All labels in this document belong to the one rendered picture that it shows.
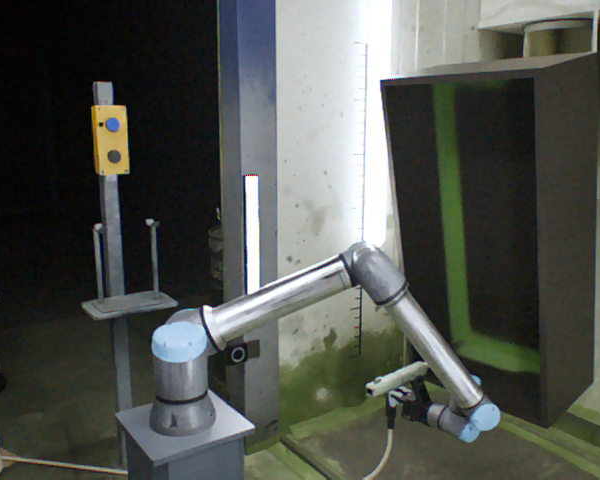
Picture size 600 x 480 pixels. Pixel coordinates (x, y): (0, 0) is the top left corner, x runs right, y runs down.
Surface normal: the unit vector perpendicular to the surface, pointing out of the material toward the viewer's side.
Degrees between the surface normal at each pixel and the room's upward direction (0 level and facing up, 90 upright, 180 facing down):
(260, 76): 90
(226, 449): 90
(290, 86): 90
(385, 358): 90
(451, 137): 102
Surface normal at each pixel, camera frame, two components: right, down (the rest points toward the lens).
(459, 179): -0.75, 0.33
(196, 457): 0.57, 0.17
